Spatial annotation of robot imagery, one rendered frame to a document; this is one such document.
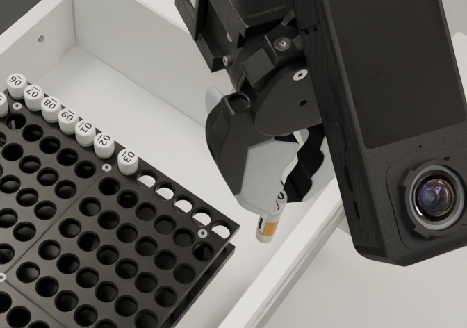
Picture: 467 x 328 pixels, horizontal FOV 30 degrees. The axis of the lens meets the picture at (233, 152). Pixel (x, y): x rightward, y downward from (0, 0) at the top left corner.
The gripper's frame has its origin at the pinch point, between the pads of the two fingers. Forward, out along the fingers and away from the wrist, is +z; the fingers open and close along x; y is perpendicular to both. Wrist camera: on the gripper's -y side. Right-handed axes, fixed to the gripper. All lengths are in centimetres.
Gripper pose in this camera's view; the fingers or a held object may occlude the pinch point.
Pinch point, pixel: (283, 203)
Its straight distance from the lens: 44.3
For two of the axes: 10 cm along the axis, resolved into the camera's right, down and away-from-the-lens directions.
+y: -4.2, -7.9, 4.5
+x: -9.0, 3.0, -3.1
